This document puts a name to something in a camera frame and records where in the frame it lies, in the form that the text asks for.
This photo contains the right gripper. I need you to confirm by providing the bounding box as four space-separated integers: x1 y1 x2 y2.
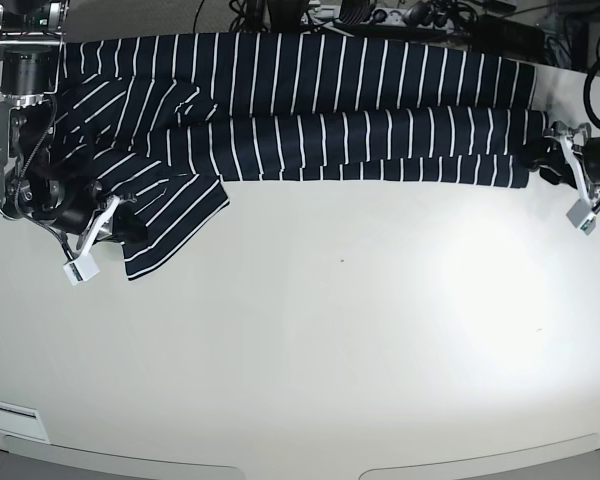
9 179 148 245

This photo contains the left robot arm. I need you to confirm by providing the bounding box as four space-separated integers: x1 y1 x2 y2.
522 55 600 212

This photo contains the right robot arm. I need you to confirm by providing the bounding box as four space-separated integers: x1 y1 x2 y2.
0 1 148 249

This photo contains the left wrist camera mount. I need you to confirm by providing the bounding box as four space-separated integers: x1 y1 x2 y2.
544 121 600 235

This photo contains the navy white striped T-shirt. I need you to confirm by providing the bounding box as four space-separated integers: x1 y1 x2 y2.
51 33 549 280

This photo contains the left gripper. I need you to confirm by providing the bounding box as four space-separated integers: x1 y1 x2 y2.
522 137 600 200

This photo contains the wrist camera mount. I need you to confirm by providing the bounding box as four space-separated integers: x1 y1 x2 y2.
63 195 134 286
544 121 600 235

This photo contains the black cable bundle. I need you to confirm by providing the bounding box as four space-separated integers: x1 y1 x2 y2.
192 0 546 51

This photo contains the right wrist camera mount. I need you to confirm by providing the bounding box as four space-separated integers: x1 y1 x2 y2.
63 195 134 286

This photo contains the white label sticker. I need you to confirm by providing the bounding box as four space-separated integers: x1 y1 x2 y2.
0 401 49 444

